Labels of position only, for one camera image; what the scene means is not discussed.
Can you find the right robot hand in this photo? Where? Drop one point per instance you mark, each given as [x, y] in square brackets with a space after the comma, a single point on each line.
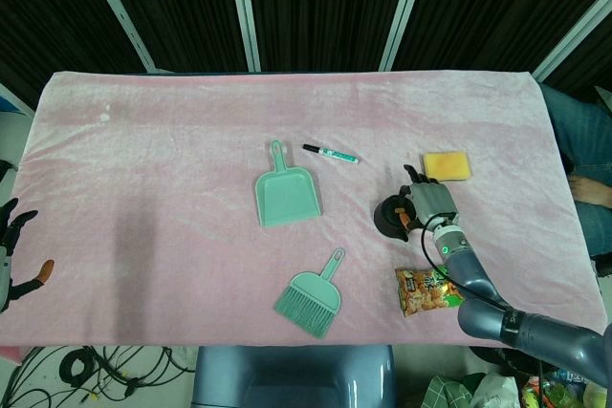
[430, 200]

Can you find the green checkered bag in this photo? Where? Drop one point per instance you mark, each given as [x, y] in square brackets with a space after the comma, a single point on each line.
[447, 391]

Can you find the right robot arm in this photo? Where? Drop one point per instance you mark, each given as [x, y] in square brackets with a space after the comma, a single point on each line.
[497, 303]

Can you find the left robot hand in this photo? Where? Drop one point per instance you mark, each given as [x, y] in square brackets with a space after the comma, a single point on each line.
[10, 241]

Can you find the orange snack bag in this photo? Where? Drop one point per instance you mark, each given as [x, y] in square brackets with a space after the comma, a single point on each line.
[423, 291]

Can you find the green hand brush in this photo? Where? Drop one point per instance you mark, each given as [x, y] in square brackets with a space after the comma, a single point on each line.
[313, 298]

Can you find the green dustpan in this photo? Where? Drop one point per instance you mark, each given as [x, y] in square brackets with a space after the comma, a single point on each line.
[286, 193]

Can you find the yellow sponge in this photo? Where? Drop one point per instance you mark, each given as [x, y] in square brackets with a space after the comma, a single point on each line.
[446, 166]

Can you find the pink table cloth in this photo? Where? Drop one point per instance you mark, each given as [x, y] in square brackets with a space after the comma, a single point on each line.
[268, 217]

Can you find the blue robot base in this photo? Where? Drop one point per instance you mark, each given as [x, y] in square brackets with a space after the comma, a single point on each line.
[294, 377]

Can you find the black round object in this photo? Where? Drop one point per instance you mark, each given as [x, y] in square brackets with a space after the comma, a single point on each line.
[391, 218]

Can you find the white partition post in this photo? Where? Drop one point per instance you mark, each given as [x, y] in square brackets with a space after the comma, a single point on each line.
[574, 35]
[405, 9]
[118, 9]
[244, 9]

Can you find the green whiteboard marker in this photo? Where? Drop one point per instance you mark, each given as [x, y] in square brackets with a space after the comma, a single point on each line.
[331, 153]

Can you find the person in jeans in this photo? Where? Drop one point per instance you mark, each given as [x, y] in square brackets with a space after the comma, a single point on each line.
[581, 159]

